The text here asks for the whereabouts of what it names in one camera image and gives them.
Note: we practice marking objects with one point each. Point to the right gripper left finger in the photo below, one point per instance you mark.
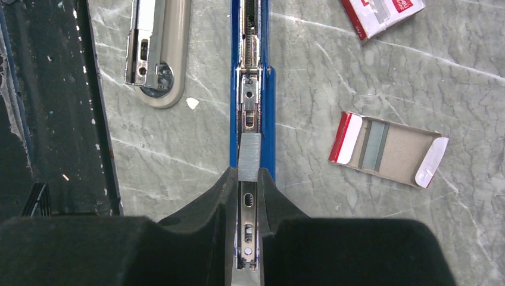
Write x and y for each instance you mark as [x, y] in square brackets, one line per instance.
[193, 246]

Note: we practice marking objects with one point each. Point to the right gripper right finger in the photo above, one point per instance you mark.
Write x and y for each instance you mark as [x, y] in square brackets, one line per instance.
[300, 250]

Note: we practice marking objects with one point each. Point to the silver staple strip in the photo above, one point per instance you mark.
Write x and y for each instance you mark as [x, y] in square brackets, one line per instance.
[249, 157]

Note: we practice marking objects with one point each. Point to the beige silver stapler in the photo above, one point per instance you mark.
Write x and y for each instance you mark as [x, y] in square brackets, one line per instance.
[157, 50]

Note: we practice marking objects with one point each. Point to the red white staple box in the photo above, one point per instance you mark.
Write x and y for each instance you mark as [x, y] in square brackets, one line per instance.
[372, 17]

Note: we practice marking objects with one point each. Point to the black aluminium base frame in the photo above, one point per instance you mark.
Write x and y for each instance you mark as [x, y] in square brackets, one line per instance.
[58, 105]

